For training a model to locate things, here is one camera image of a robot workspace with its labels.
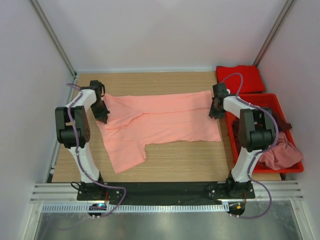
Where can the left corner aluminium post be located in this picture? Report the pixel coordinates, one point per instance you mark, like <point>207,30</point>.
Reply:
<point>52,35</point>

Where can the right corner aluminium post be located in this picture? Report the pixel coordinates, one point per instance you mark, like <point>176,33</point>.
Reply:
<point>279,21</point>

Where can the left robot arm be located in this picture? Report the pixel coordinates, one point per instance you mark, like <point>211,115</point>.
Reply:
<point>73,130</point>

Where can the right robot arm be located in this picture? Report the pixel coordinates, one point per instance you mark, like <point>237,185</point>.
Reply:
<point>257,132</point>

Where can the corner aluminium post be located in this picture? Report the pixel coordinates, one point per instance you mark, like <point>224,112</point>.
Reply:
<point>52,35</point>
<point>279,21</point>

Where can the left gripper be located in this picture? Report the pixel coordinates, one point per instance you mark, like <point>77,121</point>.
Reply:
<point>102,117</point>

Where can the folded red t shirt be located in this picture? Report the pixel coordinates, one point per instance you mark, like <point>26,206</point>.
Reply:
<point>231,77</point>

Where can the dusty pink t shirt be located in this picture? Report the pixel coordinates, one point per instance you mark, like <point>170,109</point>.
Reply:
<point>284,155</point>

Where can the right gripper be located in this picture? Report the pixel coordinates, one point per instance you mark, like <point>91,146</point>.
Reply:
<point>213,113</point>

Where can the dark maroon t shirt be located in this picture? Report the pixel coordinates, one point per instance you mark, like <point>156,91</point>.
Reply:
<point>233,127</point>

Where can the salmon pink t shirt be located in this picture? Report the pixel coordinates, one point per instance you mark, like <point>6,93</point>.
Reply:
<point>137,121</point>

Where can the aluminium frame rail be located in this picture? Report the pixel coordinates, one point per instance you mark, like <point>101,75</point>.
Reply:
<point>284,190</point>

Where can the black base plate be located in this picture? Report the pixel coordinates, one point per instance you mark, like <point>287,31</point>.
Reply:
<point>163,193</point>

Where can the slotted cable duct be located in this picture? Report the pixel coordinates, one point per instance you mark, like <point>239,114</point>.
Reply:
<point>97,208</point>

